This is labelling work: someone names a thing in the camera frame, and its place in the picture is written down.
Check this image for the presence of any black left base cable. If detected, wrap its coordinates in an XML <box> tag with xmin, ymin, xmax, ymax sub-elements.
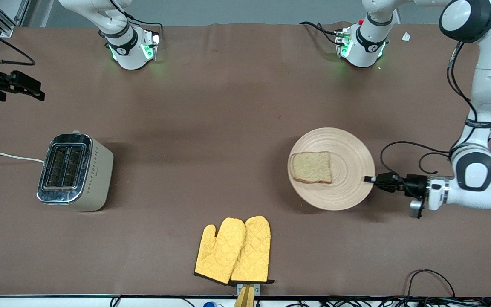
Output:
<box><xmin>300</xmin><ymin>21</ymin><xmax>341</xmax><ymax>46</ymax></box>

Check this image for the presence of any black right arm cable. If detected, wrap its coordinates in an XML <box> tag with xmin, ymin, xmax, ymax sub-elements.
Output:
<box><xmin>0</xmin><ymin>20</ymin><xmax>36</xmax><ymax>67</ymax></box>

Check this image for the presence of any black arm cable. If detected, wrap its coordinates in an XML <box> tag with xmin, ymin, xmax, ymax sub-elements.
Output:
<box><xmin>0</xmin><ymin>20</ymin><xmax>36</xmax><ymax>67</ymax></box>
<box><xmin>380</xmin><ymin>41</ymin><xmax>479</xmax><ymax>176</ymax></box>

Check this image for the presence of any black looped floor cable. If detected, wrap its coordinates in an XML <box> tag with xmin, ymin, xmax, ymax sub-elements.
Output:
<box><xmin>406</xmin><ymin>269</ymin><xmax>456</xmax><ymax>299</ymax></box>

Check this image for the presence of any black right base cable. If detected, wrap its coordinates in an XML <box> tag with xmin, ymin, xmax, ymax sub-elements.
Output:
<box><xmin>108</xmin><ymin>0</ymin><xmax>164</xmax><ymax>42</ymax></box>

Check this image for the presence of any brown bread slice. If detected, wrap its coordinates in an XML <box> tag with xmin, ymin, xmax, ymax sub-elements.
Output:
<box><xmin>290</xmin><ymin>151</ymin><xmax>333</xmax><ymax>184</ymax></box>

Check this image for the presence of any brown table cover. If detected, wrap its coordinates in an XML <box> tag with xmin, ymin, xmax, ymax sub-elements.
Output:
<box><xmin>0</xmin><ymin>22</ymin><xmax>491</xmax><ymax>298</ymax></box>

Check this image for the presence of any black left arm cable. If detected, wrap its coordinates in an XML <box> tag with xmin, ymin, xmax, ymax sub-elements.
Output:
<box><xmin>380</xmin><ymin>41</ymin><xmax>479</xmax><ymax>176</ymax></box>

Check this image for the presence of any round wooden plate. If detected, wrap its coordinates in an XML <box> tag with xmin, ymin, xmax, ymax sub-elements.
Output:
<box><xmin>287</xmin><ymin>127</ymin><xmax>375</xmax><ymax>211</ymax></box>

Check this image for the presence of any black cable bundle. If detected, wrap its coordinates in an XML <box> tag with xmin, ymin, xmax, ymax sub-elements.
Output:
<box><xmin>286</xmin><ymin>296</ymin><xmax>491</xmax><ymax>307</ymax></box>

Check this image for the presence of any aluminium frame post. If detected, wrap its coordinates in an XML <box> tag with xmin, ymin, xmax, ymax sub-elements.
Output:
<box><xmin>0</xmin><ymin>0</ymin><xmax>31</xmax><ymax>38</ymax></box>

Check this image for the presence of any black base cable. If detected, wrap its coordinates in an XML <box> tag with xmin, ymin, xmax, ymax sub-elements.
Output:
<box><xmin>300</xmin><ymin>21</ymin><xmax>341</xmax><ymax>46</ymax></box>
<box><xmin>108</xmin><ymin>0</ymin><xmax>164</xmax><ymax>42</ymax></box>

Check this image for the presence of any cream and chrome toaster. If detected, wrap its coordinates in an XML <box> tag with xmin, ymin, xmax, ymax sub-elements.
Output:
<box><xmin>37</xmin><ymin>131</ymin><xmax>114</xmax><ymax>212</ymax></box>

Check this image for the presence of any white toaster power cord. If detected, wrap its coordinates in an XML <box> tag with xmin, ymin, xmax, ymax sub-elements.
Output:
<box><xmin>0</xmin><ymin>152</ymin><xmax>45</xmax><ymax>164</ymax></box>

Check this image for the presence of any yellow quilted oven mitt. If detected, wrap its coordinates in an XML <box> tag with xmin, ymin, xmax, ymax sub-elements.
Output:
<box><xmin>230</xmin><ymin>215</ymin><xmax>275</xmax><ymax>285</ymax></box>
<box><xmin>194</xmin><ymin>217</ymin><xmax>246</xmax><ymax>285</ymax></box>

